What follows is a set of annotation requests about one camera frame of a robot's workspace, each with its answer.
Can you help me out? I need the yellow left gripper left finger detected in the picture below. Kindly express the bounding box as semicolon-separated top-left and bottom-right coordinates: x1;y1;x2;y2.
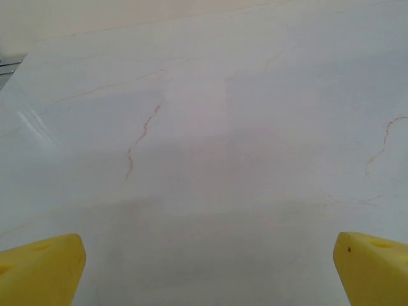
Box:
0;233;87;306

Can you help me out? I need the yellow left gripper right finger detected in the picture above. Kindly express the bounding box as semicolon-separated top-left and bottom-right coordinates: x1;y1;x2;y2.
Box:
333;231;408;306

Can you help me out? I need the aluminium frame post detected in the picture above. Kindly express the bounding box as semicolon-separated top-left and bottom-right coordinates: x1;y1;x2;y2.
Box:
0;52;28;77

